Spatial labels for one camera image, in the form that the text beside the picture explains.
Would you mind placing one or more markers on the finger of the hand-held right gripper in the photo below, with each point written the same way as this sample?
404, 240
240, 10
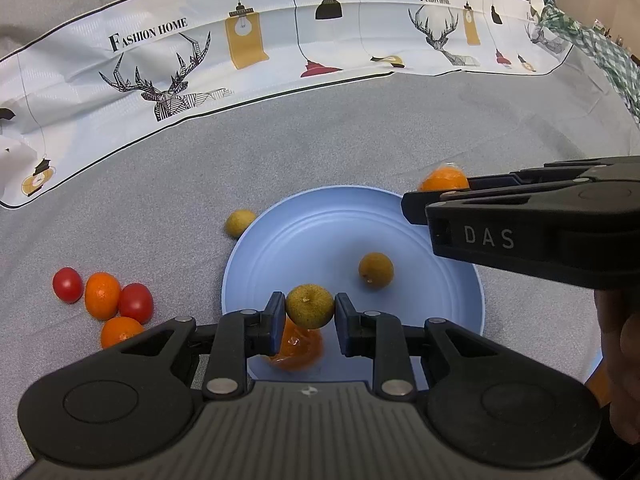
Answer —
415, 207

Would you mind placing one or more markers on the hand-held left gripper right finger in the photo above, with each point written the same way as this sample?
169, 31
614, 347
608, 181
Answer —
343, 322

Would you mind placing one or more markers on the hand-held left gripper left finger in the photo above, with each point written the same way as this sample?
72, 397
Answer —
275, 322

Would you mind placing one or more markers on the brown longan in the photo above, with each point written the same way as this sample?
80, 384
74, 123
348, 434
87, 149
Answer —
310, 306
240, 223
376, 270

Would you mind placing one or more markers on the plastic-wrapped orange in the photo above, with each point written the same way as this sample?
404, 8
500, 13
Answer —
300, 352
442, 180

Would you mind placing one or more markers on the light blue plate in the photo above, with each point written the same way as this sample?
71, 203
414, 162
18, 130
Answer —
320, 240

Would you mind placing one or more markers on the red cherry tomato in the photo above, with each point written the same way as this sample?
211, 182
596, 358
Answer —
67, 285
136, 304

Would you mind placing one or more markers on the small mandarin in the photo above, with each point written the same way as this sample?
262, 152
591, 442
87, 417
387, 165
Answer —
119, 334
102, 296

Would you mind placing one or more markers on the person's right hand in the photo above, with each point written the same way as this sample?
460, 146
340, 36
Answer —
622, 350

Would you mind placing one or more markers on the white deer-print tablecloth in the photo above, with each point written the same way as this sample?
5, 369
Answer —
350, 45

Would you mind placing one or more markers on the green checked cloth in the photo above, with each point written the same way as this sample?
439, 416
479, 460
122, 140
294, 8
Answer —
600, 55

